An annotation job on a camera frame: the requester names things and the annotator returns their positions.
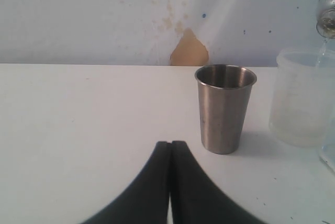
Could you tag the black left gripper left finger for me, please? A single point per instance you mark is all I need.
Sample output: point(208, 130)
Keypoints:
point(146, 199)

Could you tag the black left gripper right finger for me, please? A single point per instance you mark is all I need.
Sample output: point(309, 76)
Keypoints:
point(194, 197)

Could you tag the stainless steel cup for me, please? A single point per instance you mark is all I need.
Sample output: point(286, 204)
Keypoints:
point(223, 95)

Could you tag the clear plastic dome lid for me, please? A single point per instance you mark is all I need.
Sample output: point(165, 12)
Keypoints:
point(325, 18)

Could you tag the translucent plastic container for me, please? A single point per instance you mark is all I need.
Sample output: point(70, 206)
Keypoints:
point(303, 98)

